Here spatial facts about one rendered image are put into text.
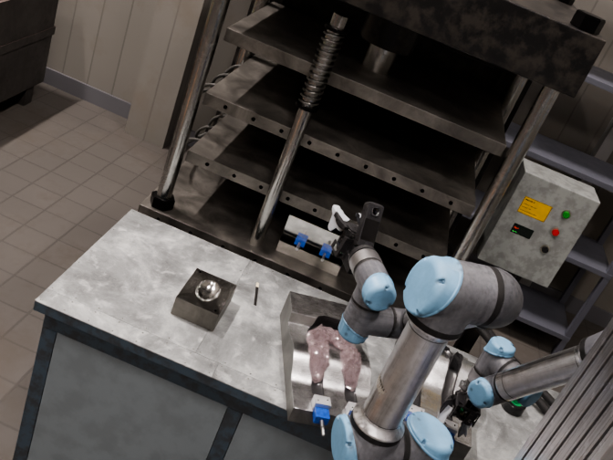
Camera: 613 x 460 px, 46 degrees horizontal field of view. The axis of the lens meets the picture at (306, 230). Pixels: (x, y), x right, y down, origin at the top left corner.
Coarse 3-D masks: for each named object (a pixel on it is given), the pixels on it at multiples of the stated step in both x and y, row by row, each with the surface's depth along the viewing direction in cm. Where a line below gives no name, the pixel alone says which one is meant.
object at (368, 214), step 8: (368, 208) 175; (376, 208) 176; (360, 216) 177; (368, 216) 175; (376, 216) 176; (360, 224) 176; (368, 224) 175; (376, 224) 176; (360, 232) 175; (368, 232) 175; (376, 232) 176; (360, 240) 175; (368, 240) 175
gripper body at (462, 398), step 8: (456, 392) 211; (464, 392) 209; (456, 400) 207; (464, 400) 206; (456, 408) 205; (464, 408) 204; (472, 408) 204; (480, 408) 206; (456, 416) 208; (464, 416) 207; (472, 416) 205; (472, 424) 207
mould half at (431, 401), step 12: (444, 360) 242; (432, 372) 238; (444, 372) 239; (468, 372) 241; (432, 384) 235; (456, 384) 237; (432, 396) 231; (432, 408) 225; (456, 420) 224; (468, 432) 221; (456, 444) 216; (468, 444) 216; (456, 456) 218
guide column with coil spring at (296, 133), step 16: (336, 16) 246; (320, 48) 253; (320, 80) 257; (304, 112) 263; (304, 128) 266; (288, 144) 269; (288, 160) 272; (272, 192) 279; (272, 208) 282; (256, 224) 287; (256, 240) 289
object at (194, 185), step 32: (192, 192) 310; (224, 192) 320; (256, 192) 331; (192, 224) 288; (224, 224) 297; (256, 256) 286; (288, 256) 292; (384, 256) 321; (320, 288) 288; (352, 288) 289
